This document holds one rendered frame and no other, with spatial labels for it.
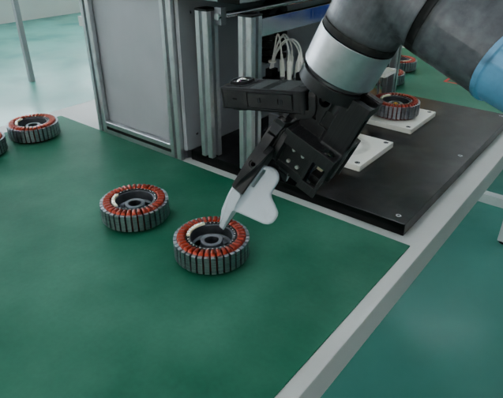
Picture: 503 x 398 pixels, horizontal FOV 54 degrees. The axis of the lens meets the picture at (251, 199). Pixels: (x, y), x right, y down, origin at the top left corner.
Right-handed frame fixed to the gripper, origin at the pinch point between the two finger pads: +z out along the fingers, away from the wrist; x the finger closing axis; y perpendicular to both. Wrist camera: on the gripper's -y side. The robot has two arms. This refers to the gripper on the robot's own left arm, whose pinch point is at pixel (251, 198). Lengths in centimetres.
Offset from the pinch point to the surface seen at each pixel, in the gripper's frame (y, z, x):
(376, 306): 20.5, 5.2, 4.8
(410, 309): 40, 78, 95
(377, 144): 3.6, 9.0, 48.3
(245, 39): -22.0, -4.4, 25.7
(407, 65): -11, 16, 118
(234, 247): 0.8, 9.9, 0.8
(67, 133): -55, 39, 22
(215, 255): -0.3, 10.6, -1.8
